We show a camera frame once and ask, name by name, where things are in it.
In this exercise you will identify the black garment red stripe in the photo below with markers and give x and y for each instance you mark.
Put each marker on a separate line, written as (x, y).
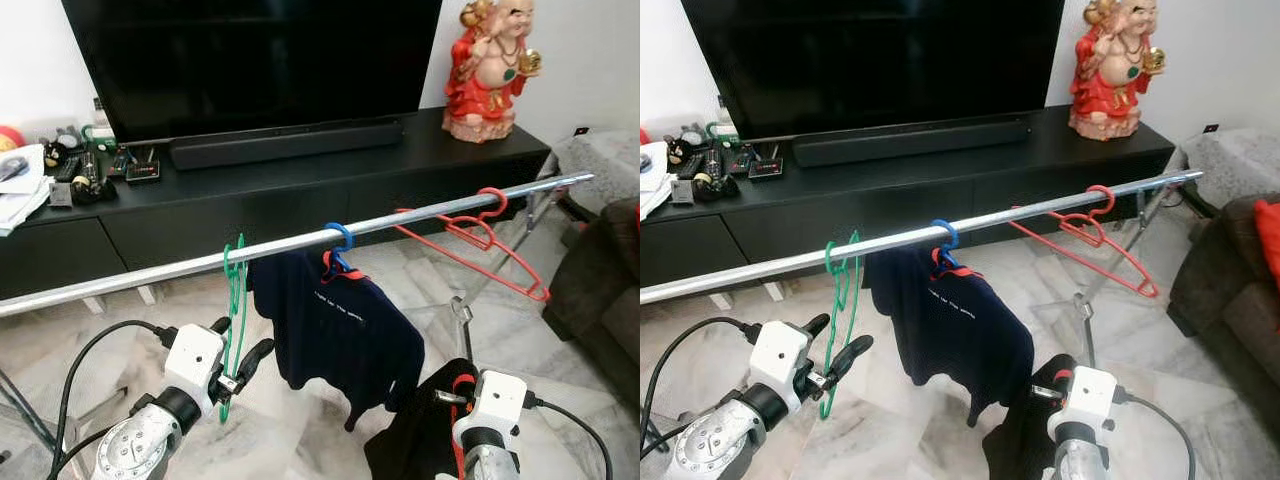
(1015, 440)
(410, 440)

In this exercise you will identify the blue plastic hanger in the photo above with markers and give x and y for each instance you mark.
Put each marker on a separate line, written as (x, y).
(346, 235)
(953, 232)

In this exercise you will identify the stack of white papers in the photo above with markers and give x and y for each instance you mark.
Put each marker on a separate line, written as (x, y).
(20, 200)
(655, 190)

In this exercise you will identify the red square cushion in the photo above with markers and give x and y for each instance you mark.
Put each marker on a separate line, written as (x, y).
(1270, 245)

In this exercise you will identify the navy T-shirt red collar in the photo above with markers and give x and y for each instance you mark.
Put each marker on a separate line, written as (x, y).
(330, 330)
(950, 325)

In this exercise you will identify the orange ball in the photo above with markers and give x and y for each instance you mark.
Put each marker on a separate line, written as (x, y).
(10, 138)

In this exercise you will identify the black TV cabinet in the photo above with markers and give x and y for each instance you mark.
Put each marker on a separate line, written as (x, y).
(200, 215)
(830, 210)

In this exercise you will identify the dark grey fabric sofa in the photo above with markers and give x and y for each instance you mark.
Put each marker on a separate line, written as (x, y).
(1220, 320)
(600, 290)

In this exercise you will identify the side table lace cloth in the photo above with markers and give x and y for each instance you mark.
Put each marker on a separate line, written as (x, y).
(600, 160)
(1240, 160)

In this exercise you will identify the red plastic hanger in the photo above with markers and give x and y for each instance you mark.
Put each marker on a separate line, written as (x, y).
(1110, 196)
(503, 200)

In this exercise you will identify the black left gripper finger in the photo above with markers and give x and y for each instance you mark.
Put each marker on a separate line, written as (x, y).
(222, 326)
(255, 360)
(815, 324)
(850, 358)

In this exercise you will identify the red laughing Buddha statue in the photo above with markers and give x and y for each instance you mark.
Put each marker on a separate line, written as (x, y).
(1115, 80)
(490, 80)

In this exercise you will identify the green plastic hanger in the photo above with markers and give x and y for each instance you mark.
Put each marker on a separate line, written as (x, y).
(852, 290)
(240, 300)

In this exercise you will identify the black soundbar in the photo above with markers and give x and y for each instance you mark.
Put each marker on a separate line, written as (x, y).
(910, 140)
(285, 143)

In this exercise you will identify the black flat television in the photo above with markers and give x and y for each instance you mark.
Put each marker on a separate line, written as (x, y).
(870, 60)
(250, 60)

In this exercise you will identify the silver metal clothes rack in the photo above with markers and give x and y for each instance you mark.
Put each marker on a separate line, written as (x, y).
(420, 215)
(1040, 209)

